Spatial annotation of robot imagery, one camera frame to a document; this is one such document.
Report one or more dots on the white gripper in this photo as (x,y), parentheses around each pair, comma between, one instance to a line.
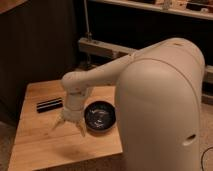
(73,112)

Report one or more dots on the black whiteboard eraser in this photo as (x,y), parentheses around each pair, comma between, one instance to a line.
(49,105)

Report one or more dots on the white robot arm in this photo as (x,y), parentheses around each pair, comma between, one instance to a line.
(158,94)

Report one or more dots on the black round bowl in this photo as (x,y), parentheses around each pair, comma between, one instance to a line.
(100,116)

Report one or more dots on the vertical metal pole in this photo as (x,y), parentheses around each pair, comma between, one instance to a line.
(88,32)

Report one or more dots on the wooden shelf with items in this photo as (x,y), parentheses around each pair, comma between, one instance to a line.
(165,7)

